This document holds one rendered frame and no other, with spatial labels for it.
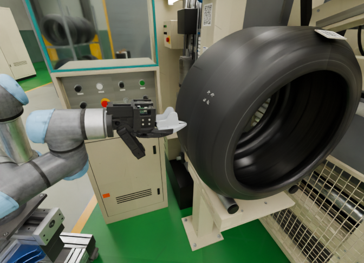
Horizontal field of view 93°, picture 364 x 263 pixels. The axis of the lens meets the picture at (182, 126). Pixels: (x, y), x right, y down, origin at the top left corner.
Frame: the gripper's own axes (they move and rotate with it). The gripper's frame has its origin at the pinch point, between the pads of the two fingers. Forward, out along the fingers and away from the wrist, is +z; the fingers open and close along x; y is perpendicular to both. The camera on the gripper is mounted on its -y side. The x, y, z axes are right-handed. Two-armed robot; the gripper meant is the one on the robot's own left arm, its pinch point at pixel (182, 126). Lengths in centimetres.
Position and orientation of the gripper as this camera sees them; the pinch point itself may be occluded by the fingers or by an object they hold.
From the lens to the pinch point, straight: 50.5
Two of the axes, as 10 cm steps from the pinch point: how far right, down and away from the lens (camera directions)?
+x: -3.1, -4.6, 8.3
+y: 1.0, -8.9, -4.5
